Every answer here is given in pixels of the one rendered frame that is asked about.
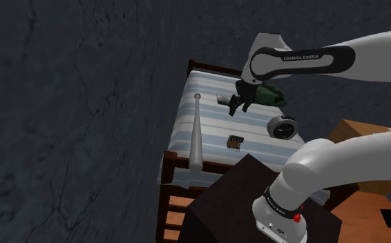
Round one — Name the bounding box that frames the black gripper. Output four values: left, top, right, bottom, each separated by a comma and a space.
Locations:
228, 79, 259, 117

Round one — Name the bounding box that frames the grey baseball bat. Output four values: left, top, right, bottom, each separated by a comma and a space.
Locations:
188, 93, 204, 174

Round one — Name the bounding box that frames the dark robot stand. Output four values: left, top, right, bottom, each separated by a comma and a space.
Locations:
178, 153, 343, 243

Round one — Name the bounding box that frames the grey round alarm clock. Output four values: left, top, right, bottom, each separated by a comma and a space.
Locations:
266, 114, 298, 141

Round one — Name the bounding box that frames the orange wooden desk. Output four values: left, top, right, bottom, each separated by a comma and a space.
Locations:
323, 183, 391, 243

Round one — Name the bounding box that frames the small brown box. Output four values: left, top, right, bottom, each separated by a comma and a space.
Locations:
226, 134, 245, 152

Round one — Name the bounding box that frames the wooden bed with striped mattress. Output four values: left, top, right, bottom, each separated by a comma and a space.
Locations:
155, 59, 331, 243

